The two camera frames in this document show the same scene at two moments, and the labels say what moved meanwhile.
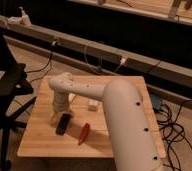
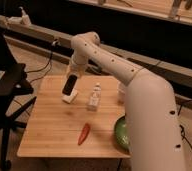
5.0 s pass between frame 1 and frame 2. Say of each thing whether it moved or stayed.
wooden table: stayed
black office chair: stayed
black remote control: moved
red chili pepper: stayed
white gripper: moved
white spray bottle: stayed
